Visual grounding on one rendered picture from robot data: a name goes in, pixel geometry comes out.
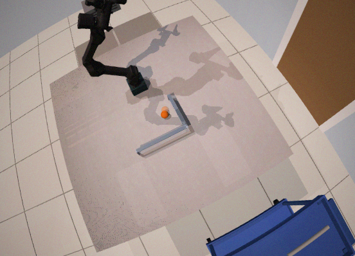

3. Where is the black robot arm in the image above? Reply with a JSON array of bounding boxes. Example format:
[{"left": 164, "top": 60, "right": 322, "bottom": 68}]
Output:
[{"left": 77, "top": 0, "right": 142, "bottom": 89}]

